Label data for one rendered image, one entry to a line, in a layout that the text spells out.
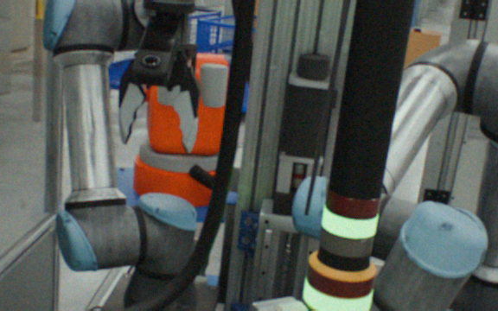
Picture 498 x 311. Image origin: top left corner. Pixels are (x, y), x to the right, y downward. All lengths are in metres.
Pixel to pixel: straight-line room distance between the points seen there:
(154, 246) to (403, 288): 0.72
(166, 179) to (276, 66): 3.20
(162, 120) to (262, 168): 3.05
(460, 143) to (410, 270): 1.66
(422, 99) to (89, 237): 0.64
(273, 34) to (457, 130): 1.05
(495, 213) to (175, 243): 0.58
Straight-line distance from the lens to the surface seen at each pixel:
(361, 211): 0.41
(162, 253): 1.33
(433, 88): 1.02
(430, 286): 0.67
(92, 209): 1.28
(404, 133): 0.92
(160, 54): 0.89
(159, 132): 4.48
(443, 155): 2.31
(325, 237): 0.43
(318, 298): 0.44
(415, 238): 0.67
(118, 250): 1.29
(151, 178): 4.59
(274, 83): 1.39
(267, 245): 1.40
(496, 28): 2.26
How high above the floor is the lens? 1.76
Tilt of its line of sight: 17 degrees down
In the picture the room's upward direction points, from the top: 6 degrees clockwise
